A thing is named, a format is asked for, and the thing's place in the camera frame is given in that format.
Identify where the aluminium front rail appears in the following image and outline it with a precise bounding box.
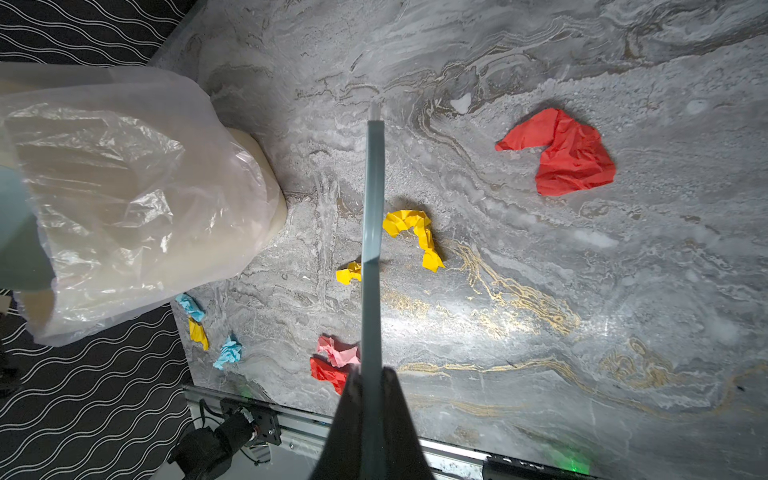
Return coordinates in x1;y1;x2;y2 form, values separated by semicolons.
184;385;590;479

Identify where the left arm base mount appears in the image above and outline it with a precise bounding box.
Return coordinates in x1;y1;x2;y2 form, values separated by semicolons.
167;397;282;479

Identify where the yellow paper scrap left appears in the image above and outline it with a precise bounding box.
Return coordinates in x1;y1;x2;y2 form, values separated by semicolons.
188;317;210;351

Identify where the teal dustpan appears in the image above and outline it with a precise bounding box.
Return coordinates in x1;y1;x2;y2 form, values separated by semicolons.
1;166;55;291

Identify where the clear plastic bin liner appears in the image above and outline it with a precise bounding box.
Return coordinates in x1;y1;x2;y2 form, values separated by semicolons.
1;62;286;346

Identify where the pink paper scrap centre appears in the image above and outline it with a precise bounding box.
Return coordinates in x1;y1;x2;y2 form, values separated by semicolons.
317;335;361;368

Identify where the red paper scrap near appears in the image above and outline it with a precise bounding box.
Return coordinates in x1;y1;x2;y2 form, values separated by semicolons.
309;356;351;395

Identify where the blue paper scrap near left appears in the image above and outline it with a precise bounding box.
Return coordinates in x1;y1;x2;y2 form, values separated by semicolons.
213;334;243;370

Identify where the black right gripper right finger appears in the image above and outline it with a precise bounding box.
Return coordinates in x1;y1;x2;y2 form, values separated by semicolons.
381;367;434;480

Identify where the red paper scrap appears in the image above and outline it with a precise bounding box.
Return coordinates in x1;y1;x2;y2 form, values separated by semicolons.
495;108;617;197
309;356;351;395

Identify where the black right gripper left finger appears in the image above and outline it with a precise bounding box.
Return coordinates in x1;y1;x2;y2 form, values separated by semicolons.
310;371;363;480

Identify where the cream plastic waste bin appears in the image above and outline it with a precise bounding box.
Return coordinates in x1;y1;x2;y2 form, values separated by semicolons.
15;127;279;332

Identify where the red paper scrap far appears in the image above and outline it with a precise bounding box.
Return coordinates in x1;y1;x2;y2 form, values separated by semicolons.
495;108;617;197

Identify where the yellow paper scrap flat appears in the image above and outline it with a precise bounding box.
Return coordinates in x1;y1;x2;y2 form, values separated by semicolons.
335;261;362;285

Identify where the blue paper scrap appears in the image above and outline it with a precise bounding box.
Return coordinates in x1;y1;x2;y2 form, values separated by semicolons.
175;293;205;323
213;334;243;370

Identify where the teal hand brush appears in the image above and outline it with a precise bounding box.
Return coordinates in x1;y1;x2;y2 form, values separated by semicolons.
360;101;386;479

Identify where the yellow paper scrap curved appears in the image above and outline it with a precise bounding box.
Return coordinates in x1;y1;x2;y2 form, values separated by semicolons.
382;210;444;273

